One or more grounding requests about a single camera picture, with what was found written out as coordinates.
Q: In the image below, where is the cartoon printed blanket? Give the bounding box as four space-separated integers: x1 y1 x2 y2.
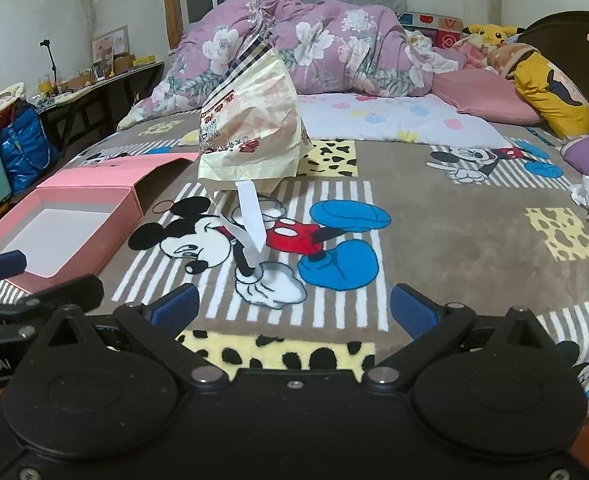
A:
0 110 589 416

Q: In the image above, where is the blue woven bag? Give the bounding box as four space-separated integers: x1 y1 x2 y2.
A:
0 105 62 196

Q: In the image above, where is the picture frame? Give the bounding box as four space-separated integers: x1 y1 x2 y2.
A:
92 25 130 68

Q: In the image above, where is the dark wooden headboard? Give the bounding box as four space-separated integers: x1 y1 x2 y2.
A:
517 10 589 138

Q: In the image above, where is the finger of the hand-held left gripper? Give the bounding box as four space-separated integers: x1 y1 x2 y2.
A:
0 251 28 286
0 274 106 333

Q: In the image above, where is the cream printed shopping bag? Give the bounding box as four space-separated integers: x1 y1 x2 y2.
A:
197 30 316 281

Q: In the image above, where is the pink pillow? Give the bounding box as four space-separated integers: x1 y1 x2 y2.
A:
431 67 542 126

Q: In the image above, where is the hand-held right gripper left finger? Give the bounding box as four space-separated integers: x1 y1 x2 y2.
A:
34 282 230 392

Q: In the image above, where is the pink cardboard box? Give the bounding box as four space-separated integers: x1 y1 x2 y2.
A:
0 152 200 295

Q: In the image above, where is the colourful printed cushion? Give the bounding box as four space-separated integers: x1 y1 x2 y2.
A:
397 11 465 51

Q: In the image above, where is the yellow plush cushion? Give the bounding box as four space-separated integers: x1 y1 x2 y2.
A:
514 52 589 138

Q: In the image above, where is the peach fleece blanket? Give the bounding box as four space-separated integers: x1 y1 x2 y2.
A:
451 35 540 78

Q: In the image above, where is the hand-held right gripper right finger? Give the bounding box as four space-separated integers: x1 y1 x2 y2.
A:
361 282 560 393

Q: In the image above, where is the crumpled white tissue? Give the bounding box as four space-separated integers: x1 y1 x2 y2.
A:
569 174 589 218

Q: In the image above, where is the dark desk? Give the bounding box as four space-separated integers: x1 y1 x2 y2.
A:
37 60 168 153

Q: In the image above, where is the yellow plush toy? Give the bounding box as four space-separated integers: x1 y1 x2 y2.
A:
461 22 525 48

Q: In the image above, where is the black phone stand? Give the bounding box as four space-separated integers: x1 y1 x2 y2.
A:
39 39 61 93

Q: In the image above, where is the purple floral quilt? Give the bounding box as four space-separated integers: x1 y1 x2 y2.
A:
117 0 435 128

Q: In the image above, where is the white patterned cloth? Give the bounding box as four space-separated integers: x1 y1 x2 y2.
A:
405 30 460 73

